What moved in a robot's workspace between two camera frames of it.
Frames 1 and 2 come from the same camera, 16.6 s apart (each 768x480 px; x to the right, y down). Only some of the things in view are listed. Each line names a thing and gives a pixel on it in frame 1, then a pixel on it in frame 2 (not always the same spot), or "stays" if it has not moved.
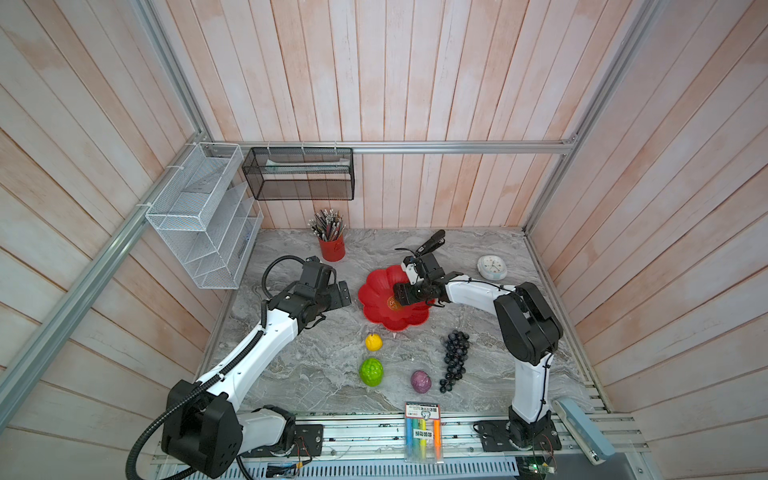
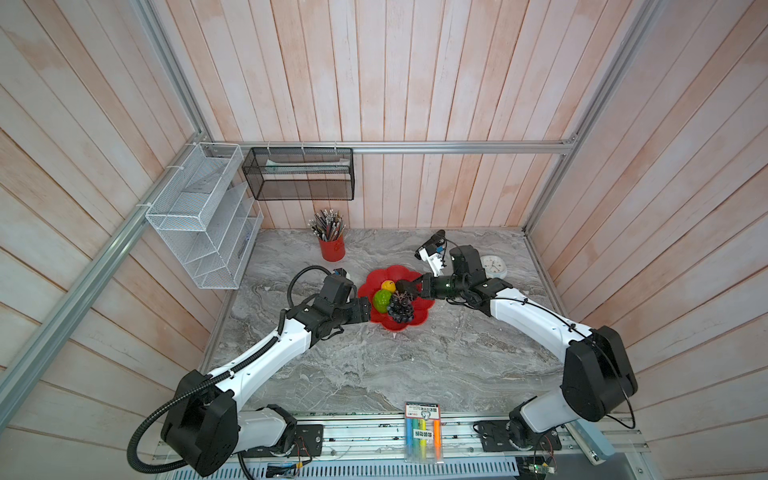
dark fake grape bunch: [457, 353] -> [401, 307]
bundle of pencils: [327, 224] stays
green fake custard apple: [372, 372] -> [382, 299]
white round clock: [492, 267] stays
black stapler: [436, 241] stays
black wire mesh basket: [300, 173] stays
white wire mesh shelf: [208, 215] stays
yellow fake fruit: [373, 341] -> [389, 285]
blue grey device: [592, 442] stays
